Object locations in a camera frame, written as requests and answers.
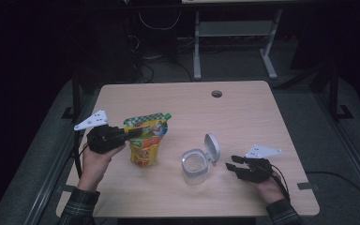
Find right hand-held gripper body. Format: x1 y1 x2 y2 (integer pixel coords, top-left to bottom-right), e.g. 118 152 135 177
235 143 283 183

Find person's right hand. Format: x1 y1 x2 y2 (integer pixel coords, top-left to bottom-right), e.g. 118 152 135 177
249 170 285 205

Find black metal stand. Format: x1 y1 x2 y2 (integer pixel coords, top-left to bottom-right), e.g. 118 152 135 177
61 78 83 123
327 64 354 121

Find white metal desk frame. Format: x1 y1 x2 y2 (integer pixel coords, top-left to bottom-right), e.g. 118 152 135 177
192 8 284 81

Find right hand-held gripper black cable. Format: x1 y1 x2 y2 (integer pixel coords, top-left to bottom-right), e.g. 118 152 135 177
262 163 292 203

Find black floor cable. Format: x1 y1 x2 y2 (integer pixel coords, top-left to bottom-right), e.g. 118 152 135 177
306 171 360 204

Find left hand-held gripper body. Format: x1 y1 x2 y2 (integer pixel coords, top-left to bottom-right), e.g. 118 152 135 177
73 109 127 154

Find grey tape strip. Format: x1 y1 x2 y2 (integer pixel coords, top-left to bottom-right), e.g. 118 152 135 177
55 184 77 193
297 182 321 191

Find metal floor rail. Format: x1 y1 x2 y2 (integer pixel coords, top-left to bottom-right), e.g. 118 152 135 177
312 90 360 207
22 90 87 225

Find black floor cables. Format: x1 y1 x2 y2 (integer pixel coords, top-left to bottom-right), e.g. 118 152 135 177
132 54 195 83

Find white hanging cable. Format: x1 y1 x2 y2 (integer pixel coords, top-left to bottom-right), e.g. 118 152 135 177
138 11 182 31

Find clear container with white lid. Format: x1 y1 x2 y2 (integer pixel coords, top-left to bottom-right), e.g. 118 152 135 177
181 133 222 186

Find left hand-held gripper black cable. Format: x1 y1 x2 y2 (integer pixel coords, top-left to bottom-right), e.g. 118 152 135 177
73 130 90 179

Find person's left hand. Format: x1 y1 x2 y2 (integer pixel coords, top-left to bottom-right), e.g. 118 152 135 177
77 143 127 192

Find hand-held gripper black cable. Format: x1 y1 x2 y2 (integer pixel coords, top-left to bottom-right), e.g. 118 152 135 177
262 163 292 203
73 130 90 179

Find yellow snack pouch green cap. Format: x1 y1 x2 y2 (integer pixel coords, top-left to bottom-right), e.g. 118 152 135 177
123 112 173 168

